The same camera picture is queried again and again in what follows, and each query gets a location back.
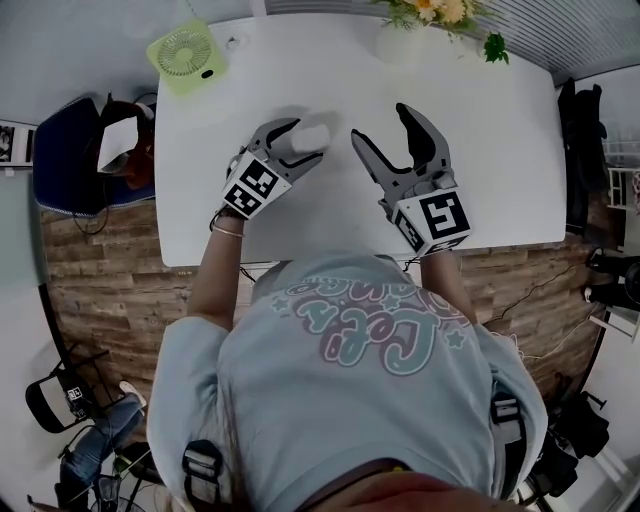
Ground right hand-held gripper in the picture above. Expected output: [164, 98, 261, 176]
[350, 102, 474, 259]

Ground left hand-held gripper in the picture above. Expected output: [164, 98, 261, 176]
[222, 117, 326, 221]

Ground small white case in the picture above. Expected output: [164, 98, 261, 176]
[289, 123, 332, 155]

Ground person's left forearm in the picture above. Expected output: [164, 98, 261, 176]
[187, 212, 249, 331]

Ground person's right forearm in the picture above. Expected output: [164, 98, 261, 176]
[417, 247, 476, 326]

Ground green desk fan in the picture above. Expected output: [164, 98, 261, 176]
[146, 18, 230, 99]

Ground brown bag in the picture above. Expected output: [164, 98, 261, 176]
[97, 94, 157, 191]

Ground small potted plant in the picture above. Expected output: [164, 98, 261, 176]
[457, 32, 511, 66]

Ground yellow flower bouquet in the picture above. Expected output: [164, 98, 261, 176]
[372, 0, 496, 36]

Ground white paper sheet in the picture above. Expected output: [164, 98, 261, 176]
[97, 117, 141, 174]

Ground black office chair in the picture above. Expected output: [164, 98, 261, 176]
[557, 77, 609, 246]

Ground blue chair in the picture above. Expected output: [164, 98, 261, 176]
[32, 97, 159, 216]

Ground white rack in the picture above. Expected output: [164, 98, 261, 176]
[607, 167, 640, 209]

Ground black stair railing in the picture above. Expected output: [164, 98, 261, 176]
[0, 119, 39, 169]

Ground person in printed t-shirt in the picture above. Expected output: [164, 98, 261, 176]
[147, 252, 549, 512]

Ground black equipment bag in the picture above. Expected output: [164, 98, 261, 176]
[529, 389, 611, 501]

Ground black folding chair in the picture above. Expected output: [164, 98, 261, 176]
[24, 349, 114, 434]

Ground grey shoulder strap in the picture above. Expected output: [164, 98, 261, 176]
[182, 439, 226, 512]
[489, 392, 526, 496]

